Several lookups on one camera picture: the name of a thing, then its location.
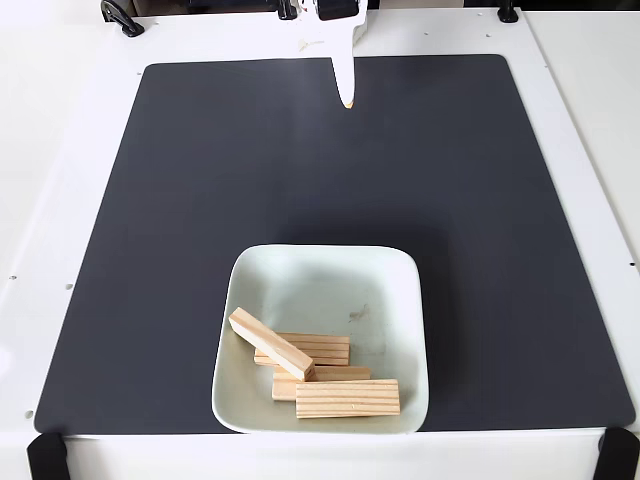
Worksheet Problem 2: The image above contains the smooth wooden block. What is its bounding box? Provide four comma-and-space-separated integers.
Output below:
272, 366, 372, 403

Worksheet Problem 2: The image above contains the pale green square plate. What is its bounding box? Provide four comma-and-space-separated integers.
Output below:
210, 243, 431, 435

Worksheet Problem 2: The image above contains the black table mat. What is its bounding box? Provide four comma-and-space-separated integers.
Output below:
33, 53, 636, 435

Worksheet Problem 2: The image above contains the grooved wooden block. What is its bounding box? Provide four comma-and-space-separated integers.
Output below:
295, 378, 401, 420
228, 306, 317, 383
253, 332, 351, 368

